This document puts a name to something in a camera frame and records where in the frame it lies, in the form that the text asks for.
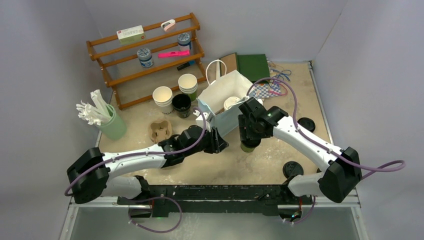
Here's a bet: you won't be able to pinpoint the white green box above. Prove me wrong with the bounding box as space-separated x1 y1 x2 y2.
116 25 146 46

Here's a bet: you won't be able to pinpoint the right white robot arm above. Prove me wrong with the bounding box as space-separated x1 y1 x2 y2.
238 98 362 204

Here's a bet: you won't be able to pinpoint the blue white jar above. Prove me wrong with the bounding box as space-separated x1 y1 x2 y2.
177 32 192 52
137 48 154 68

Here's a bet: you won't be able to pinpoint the green straw holder cup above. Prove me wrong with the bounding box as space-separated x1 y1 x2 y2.
96 104 127 141

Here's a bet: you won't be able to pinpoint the brown pulp cup carrier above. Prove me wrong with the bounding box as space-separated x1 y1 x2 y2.
147 119 173 144

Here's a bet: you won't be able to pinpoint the light blue paper bag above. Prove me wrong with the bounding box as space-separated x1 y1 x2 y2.
196 59 253 137

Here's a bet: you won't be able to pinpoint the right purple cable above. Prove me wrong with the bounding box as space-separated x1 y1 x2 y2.
246 77 406 226

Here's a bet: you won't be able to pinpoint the left blue white jar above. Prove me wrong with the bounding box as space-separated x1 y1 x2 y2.
137 48 154 68

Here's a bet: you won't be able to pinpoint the white cup lid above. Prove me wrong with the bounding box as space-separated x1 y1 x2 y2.
223 96 241 111

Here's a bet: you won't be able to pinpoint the green paper bag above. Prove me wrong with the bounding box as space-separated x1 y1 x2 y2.
237 54 270 83

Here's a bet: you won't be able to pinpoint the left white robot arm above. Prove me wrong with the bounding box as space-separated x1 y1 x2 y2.
64 125 229 205

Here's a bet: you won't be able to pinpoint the green paper cup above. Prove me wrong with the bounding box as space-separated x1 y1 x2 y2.
240 141 258 153

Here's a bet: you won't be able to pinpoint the pink white stapler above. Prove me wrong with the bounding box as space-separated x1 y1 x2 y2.
160 19 176 33

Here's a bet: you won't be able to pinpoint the white wrapped straws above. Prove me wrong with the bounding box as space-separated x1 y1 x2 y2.
75 89 113 126

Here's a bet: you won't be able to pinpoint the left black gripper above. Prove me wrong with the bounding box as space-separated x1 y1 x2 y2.
184 125 228 157

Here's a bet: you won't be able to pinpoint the pink marker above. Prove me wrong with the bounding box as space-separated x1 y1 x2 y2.
157 50 191 59

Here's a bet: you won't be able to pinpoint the black blue marker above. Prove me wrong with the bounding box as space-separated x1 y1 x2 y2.
176 60 196 71

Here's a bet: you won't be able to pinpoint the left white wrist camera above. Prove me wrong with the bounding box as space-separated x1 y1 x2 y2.
193 110 213 132

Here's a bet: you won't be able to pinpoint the wooden shelf rack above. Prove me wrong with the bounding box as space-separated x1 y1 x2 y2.
86 12 207 110

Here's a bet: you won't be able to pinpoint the right blue white jar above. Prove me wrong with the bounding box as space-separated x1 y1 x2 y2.
177 32 192 52

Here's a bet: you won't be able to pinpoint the white cup stack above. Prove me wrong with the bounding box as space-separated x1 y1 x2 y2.
152 86 174 115
178 73 198 102

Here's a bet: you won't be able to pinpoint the checkered patterned paper bag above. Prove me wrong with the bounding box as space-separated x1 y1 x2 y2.
249 80 288 99

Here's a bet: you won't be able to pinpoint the black paper cup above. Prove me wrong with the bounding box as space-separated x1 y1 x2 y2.
171 93 192 119

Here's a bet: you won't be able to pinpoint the black cup lid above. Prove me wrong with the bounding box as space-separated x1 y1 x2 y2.
282 161 304 179
297 117 316 133

